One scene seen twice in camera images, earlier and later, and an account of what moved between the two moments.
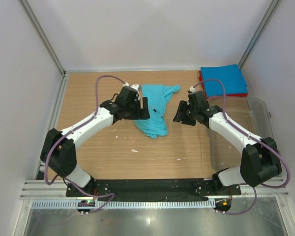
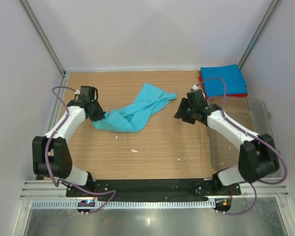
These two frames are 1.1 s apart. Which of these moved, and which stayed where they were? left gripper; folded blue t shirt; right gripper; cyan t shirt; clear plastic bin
Moved: cyan t shirt; left gripper
Stayed: clear plastic bin; right gripper; folded blue t shirt
